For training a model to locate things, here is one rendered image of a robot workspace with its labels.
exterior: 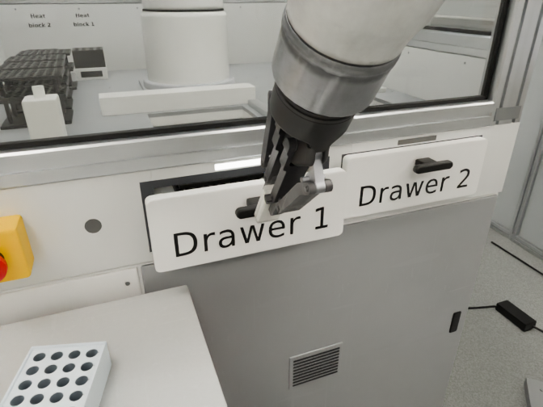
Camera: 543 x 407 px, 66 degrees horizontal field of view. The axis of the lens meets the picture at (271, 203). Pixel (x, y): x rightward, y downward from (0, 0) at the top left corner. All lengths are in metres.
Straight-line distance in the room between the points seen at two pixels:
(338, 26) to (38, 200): 0.46
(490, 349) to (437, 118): 1.18
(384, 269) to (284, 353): 0.26
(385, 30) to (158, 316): 0.48
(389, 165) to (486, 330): 1.25
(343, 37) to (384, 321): 0.75
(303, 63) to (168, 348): 0.40
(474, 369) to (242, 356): 1.05
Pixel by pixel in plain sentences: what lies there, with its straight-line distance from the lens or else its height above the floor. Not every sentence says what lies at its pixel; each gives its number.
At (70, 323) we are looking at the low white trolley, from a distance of 0.65.
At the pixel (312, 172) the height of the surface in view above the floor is 1.01.
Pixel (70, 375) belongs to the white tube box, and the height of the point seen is 0.80.
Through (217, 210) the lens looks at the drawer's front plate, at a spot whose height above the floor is 0.90.
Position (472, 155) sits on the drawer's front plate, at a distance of 0.85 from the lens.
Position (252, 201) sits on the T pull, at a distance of 0.57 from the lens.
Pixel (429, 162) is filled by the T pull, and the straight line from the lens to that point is 0.74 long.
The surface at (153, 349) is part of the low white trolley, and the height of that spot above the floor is 0.76.
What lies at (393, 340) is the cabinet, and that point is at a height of 0.47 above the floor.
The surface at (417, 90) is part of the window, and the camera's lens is 0.76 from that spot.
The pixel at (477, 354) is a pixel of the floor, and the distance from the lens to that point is 1.77.
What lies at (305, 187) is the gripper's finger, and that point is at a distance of 0.38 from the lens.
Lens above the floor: 1.16
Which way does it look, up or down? 26 degrees down
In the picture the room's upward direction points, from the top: straight up
